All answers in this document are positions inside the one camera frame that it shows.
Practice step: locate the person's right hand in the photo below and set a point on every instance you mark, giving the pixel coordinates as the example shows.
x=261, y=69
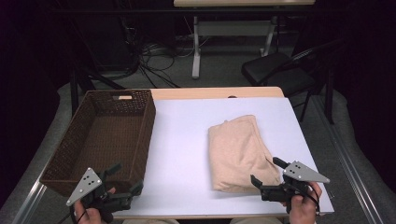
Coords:
x=305, y=207

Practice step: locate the metal floor rail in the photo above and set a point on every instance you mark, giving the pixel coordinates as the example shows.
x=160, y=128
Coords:
x=348, y=161
x=29, y=202

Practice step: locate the black folding chair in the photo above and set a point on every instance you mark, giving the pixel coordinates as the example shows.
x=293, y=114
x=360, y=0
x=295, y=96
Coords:
x=271, y=70

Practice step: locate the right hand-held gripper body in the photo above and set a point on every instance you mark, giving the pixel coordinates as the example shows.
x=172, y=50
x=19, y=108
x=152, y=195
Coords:
x=300, y=173

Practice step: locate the white-legged desk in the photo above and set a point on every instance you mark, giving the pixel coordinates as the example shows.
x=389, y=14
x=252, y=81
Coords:
x=230, y=28

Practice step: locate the brown wicker basket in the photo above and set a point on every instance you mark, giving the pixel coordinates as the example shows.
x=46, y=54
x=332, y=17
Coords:
x=102, y=140

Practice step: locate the beige cloth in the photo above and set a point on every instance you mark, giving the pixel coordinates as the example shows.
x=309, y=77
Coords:
x=236, y=149

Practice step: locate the person's left hand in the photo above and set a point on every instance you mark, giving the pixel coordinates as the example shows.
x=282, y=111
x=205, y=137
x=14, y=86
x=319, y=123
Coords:
x=88, y=216

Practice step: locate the white table mat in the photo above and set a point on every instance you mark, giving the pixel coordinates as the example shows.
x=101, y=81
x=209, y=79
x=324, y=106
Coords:
x=180, y=155

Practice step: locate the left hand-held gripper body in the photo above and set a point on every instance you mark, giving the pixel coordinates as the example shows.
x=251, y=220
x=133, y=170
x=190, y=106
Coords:
x=87, y=183

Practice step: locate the black metal stand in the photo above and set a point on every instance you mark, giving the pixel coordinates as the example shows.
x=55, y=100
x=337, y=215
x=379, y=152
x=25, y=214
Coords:
x=74, y=90

